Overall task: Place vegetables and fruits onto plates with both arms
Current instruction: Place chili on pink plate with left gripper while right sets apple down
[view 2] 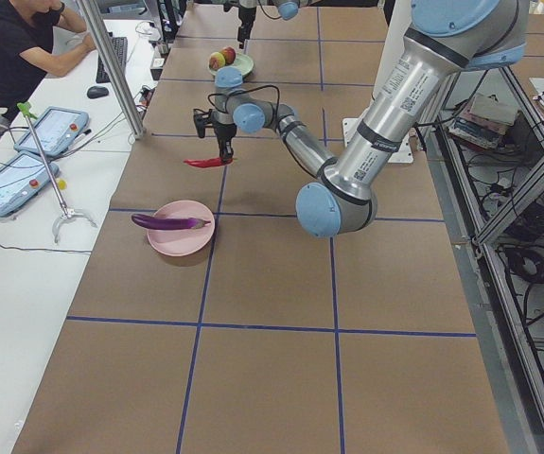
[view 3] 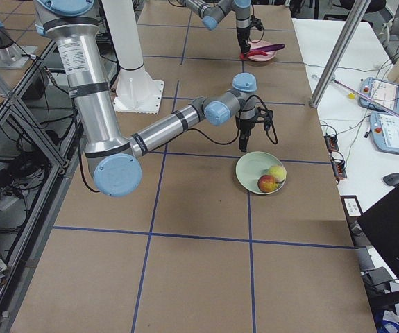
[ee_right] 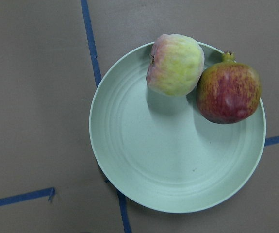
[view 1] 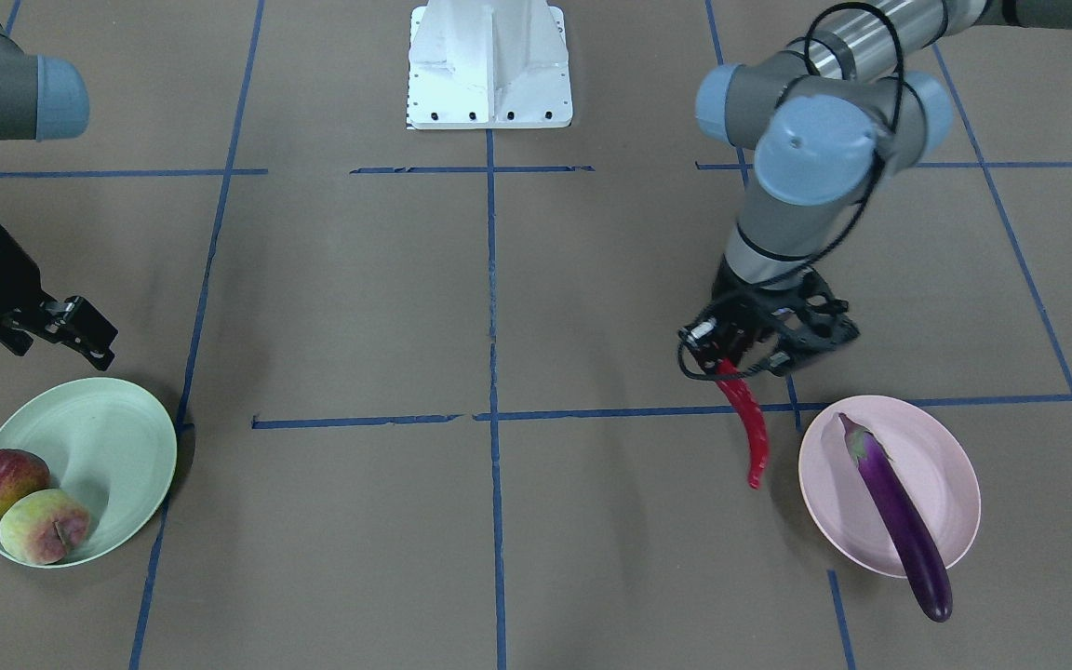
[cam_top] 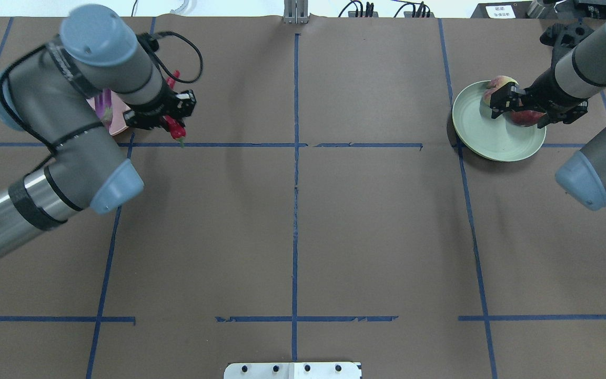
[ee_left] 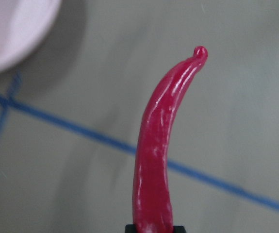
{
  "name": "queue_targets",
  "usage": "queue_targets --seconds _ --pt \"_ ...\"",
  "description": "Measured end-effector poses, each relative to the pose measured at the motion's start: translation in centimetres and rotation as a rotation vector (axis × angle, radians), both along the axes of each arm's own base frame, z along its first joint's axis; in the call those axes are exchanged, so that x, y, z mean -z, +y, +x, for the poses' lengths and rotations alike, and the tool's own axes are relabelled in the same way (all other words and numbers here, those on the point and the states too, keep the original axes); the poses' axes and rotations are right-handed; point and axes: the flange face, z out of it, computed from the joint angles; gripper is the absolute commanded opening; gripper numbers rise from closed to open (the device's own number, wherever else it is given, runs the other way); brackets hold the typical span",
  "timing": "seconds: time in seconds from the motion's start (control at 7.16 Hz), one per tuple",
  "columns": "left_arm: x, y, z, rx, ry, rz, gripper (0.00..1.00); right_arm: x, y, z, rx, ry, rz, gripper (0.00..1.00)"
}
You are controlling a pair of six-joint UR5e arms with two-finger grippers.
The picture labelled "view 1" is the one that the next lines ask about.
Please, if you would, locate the yellow pink peach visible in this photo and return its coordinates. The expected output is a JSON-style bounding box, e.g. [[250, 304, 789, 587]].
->
[[0, 489, 93, 567]]

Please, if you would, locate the purple eggplant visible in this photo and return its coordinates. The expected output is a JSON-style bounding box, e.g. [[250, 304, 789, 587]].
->
[[837, 412, 954, 623]]

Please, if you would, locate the pink plate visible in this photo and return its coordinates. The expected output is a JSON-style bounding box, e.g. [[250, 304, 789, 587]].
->
[[798, 394, 982, 578]]

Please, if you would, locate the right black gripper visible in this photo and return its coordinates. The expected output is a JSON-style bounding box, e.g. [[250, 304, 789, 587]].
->
[[0, 226, 118, 370]]

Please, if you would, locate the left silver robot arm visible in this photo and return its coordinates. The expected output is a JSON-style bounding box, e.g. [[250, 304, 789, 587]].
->
[[678, 1, 1072, 382]]

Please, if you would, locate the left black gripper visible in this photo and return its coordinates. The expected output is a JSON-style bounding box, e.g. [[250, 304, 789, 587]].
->
[[681, 264, 861, 379]]

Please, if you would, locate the green plate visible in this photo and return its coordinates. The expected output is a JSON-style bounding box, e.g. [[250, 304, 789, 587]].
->
[[0, 377, 178, 569]]

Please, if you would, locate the red chili pepper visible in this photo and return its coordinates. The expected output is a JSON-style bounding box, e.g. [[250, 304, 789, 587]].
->
[[717, 378, 771, 490]]

